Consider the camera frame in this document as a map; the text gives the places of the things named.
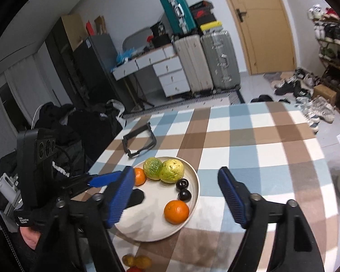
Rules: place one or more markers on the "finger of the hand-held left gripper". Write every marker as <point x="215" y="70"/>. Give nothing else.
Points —
<point x="104" y="179"/>
<point x="136" y="197"/>

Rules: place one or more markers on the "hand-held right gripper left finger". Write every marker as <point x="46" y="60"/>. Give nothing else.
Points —
<point x="120" y="195"/>

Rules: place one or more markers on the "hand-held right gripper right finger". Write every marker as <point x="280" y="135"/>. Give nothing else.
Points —
<point x="232" y="198"/>

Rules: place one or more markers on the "orange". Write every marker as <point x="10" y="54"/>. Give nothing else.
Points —
<point x="139" y="176"/>
<point x="176" y="212"/>

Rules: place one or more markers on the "small bumpy green guava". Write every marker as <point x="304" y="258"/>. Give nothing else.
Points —
<point x="152" y="168"/>

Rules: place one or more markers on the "cream round plate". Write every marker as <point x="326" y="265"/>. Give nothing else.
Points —
<point x="155" y="226"/>

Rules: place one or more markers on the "large yellow-green guava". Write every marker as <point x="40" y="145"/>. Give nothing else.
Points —
<point x="172" y="170"/>

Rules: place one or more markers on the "dark plum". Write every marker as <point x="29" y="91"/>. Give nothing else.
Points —
<point x="184" y="195"/>
<point x="182" y="183"/>

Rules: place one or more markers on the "person's left hand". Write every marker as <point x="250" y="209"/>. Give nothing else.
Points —
<point x="30" y="237"/>

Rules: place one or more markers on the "white grey device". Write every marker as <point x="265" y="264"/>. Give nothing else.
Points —
<point x="7" y="192"/>

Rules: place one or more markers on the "pile of black clothes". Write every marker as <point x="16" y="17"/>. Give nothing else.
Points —
<point x="82" y="127"/>

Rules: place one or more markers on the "brown walnut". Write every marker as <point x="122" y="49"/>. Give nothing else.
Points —
<point x="128" y="260"/>
<point x="143" y="261"/>

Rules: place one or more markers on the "red tomato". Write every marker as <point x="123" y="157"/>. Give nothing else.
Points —
<point x="134" y="269"/>

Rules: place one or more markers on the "grey curtain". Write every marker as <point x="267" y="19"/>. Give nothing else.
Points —
<point x="22" y="82"/>

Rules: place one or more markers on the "black slippers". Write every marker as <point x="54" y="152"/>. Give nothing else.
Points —
<point x="262" y="99"/>

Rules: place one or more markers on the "dark refrigerator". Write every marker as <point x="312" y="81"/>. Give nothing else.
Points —
<point x="99" y="68"/>

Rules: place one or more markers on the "white desk with drawers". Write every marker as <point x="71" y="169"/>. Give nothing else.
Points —
<point x="170" y="73"/>

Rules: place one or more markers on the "blue plastic bag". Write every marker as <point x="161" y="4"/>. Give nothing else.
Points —
<point x="124" y="56"/>

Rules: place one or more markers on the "grey door mat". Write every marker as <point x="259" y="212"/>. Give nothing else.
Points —
<point x="273" y="76"/>

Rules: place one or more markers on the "scattered pile of shoes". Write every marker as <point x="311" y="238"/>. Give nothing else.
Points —
<point x="308" y="90"/>

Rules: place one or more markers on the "tall dark cabinet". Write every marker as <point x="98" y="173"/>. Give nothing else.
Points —
<point x="62" y="51"/>

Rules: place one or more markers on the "beige suitcase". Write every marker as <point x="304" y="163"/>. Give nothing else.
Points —
<point x="192" y="65"/>

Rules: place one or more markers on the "cardboard box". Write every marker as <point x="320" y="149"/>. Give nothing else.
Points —
<point x="324" y="94"/>

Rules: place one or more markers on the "silver suitcase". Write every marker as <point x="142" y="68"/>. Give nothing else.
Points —
<point x="219" y="59"/>

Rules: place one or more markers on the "grey framed mirror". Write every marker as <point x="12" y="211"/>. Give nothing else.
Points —
<point x="134" y="39"/>

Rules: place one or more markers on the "red object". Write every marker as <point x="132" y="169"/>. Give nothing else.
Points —
<point x="149" y="38"/>

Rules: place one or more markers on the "black box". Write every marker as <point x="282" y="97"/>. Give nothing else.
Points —
<point x="162" y="41"/>

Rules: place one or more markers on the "red paper bag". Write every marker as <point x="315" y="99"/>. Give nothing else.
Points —
<point x="91" y="29"/>

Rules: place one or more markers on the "brown paper bag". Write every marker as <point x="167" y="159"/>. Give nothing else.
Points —
<point x="100" y="25"/>

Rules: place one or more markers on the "black printed bag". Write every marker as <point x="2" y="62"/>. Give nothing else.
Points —
<point x="158" y="29"/>

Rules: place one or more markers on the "yellow wooden door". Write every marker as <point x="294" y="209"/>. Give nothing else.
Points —
<point x="260" y="34"/>

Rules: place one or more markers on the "wooden shoe rack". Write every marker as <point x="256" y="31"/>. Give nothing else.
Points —
<point x="333" y="65"/>

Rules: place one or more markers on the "yellow and black shoebox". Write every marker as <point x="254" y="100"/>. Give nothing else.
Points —
<point x="211" y="27"/>

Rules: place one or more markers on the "teal suitcase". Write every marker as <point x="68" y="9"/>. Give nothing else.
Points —
<point x="177" y="14"/>

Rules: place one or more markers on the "red and black shoebox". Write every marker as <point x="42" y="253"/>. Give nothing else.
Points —
<point x="204" y="16"/>

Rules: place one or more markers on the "shoe rack with shoes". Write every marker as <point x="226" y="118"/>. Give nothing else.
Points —
<point x="334" y="34"/>

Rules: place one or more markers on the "black rectangular frame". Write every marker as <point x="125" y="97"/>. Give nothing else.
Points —
<point x="141" y="150"/>

